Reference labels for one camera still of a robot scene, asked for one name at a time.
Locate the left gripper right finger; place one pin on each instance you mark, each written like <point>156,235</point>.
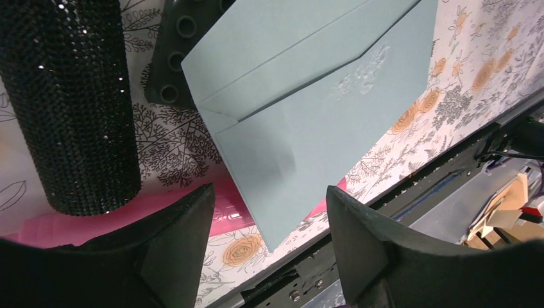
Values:
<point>382,263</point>

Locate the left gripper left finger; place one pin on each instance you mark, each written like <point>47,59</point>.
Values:
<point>153,262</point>

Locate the light blue envelope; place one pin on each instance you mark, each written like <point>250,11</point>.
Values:
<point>294,93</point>

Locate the black glitter microphone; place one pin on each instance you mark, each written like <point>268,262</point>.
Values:
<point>64,67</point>

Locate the grey lego baseplate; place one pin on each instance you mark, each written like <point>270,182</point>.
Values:
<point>183,24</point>

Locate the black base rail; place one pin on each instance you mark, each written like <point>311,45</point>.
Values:
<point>480,185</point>

